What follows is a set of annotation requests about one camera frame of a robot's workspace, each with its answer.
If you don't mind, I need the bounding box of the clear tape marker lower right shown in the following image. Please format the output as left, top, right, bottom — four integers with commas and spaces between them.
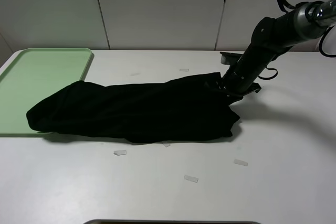
234, 158, 248, 167

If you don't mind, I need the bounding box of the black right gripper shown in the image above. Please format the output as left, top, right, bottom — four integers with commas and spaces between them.
204, 74, 261, 105

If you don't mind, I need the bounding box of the clear tape marker bottom middle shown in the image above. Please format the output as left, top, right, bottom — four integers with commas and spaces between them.
184, 175, 198, 183

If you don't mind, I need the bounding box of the light green plastic tray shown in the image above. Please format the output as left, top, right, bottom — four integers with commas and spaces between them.
1, 48, 93, 136

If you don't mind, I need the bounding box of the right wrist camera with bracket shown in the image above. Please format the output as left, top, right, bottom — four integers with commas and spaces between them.
220, 51, 243, 66

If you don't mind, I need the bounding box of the black right camera cable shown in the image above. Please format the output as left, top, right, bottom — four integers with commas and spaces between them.
258, 0, 336, 80

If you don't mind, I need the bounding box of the black short sleeve shirt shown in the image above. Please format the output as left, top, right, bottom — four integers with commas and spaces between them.
26, 72, 239, 144

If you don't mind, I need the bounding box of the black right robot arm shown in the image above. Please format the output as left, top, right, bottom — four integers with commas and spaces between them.
204, 0, 335, 104

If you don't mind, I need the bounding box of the clear tape marker lower left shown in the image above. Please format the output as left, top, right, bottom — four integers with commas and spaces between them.
113, 150, 127, 156

